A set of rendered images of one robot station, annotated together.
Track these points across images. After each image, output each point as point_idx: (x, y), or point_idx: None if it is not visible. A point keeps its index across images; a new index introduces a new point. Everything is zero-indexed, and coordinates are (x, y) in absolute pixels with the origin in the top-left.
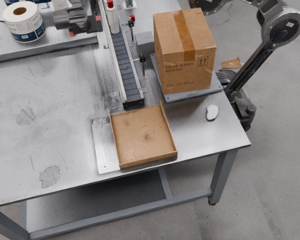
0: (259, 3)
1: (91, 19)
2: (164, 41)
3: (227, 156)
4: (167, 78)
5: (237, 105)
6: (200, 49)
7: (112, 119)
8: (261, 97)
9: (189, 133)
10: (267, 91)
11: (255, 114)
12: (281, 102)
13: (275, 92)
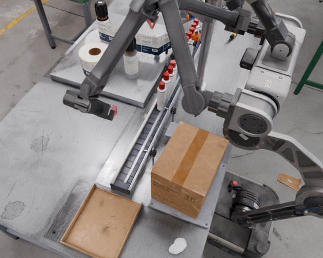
0: (301, 167)
1: (104, 106)
2: (163, 158)
3: None
4: (155, 189)
5: (251, 233)
6: (187, 188)
7: (94, 191)
8: (295, 236)
9: (142, 253)
10: (306, 233)
11: (264, 254)
12: (313, 255)
13: (314, 240)
